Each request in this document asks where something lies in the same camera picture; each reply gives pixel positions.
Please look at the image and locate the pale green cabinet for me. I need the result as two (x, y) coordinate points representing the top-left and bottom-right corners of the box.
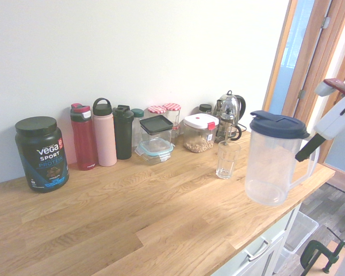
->
(209, 201), (302, 276)

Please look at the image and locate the green screw clamp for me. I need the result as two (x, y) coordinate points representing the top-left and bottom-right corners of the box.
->
(300, 227), (345, 274)

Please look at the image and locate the glass container with teal clips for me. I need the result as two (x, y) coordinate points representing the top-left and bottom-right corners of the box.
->
(134, 139), (175, 166)

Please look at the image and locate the clear plastic storage bin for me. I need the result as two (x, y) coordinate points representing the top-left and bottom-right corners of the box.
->
(275, 211), (319, 268)

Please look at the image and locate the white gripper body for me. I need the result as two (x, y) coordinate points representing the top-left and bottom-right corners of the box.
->
(315, 93), (345, 141)

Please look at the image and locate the jar with red checkered lid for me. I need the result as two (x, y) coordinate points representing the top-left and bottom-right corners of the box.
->
(147, 105), (167, 119)
(163, 102), (181, 136)

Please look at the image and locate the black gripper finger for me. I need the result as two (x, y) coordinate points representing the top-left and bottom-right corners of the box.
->
(294, 133), (324, 162)

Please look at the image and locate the black shaker bottle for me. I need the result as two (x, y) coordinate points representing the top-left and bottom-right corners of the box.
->
(113, 105), (135, 160)

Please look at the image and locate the pink bottle with black lid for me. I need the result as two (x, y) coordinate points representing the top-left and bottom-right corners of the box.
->
(92, 97), (118, 167)

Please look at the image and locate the clear pitcher with blue lid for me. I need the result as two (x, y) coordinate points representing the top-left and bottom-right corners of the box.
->
(244, 110), (320, 206)

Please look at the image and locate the red water bottle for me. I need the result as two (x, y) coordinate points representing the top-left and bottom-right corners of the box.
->
(70, 103), (98, 171)

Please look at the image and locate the square jar with black lid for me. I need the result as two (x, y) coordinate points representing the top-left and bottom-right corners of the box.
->
(139, 115), (174, 144)

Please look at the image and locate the clear bottle with green cap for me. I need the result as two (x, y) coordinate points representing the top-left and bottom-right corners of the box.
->
(131, 108), (145, 149)

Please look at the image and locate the clear drinking glass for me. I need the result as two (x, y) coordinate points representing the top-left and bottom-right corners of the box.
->
(215, 140), (242, 180)

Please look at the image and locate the nut container with white lid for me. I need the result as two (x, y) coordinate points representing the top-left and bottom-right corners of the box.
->
(183, 113), (220, 154)

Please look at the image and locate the black Vega protein tub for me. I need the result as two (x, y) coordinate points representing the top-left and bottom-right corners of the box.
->
(14, 116), (70, 194)

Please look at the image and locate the red and grey wrist camera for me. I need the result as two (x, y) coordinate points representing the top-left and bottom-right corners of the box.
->
(315, 78), (345, 97)

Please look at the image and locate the chrome electric kettle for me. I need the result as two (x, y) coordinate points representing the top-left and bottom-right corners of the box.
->
(217, 96), (243, 144)

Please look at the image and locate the metal drawer handle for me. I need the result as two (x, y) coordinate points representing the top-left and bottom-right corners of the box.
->
(243, 240), (270, 262)

